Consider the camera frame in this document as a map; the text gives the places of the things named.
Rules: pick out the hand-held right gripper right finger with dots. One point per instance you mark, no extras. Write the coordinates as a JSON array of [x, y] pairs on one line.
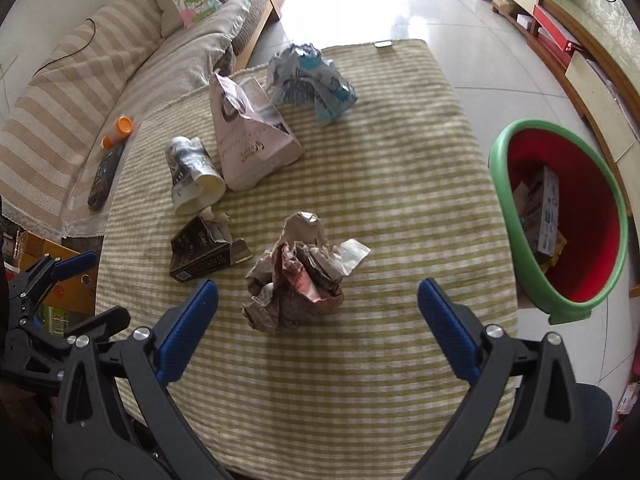
[[445, 330]]

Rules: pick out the brown paper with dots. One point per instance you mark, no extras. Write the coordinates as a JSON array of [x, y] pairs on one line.
[[295, 280]]

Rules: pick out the dark brown box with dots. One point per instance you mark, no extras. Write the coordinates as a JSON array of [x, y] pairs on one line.
[[200, 255]]

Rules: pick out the person's leg in jeans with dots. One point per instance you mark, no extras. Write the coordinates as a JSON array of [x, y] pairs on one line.
[[595, 420]]

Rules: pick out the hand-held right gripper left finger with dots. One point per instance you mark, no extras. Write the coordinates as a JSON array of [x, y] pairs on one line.
[[192, 321]]

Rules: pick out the red flat box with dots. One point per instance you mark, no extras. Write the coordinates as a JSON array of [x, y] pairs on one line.
[[550, 25]]

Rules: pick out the white blue carton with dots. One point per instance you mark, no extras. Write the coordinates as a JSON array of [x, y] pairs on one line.
[[545, 210]]

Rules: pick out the long wooden cabinet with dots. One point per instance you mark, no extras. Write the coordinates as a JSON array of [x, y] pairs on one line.
[[600, 35]]

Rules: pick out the orange cardboard box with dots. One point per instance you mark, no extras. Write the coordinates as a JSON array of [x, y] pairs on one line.
[[50, 251]]

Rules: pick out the black remote control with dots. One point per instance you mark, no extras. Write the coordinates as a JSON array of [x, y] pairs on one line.
[[104, 177]]

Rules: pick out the green and pink packet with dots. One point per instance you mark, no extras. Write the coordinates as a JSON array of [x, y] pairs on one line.
[[195, 2]]

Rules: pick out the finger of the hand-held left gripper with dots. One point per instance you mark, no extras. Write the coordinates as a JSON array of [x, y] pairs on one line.
[[75, 264], [107, 321]]

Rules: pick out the bottle with orange cap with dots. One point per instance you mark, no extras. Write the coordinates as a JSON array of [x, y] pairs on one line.
[[119, 132]]

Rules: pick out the green striped table cloth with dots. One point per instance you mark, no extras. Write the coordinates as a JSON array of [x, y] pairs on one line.
[[400, 210]]

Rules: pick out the crushed white paper cup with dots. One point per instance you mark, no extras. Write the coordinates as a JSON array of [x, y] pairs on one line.
[[192, 170]]

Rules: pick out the red plastic bin green rim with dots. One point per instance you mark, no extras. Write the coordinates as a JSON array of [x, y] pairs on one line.
[[590, 185]]

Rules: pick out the pink paper bag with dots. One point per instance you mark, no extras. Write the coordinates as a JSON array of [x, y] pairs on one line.
[[250, 150]]

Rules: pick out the crumpled blue white wrapper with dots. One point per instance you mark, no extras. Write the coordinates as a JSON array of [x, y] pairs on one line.
[[310, 75]]

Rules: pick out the red printed packet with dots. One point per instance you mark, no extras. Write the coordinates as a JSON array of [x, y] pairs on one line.
[[629, 400]]

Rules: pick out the sofa with beige striped cover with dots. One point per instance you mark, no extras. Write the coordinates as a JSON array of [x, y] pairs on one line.
[[50, 110]]

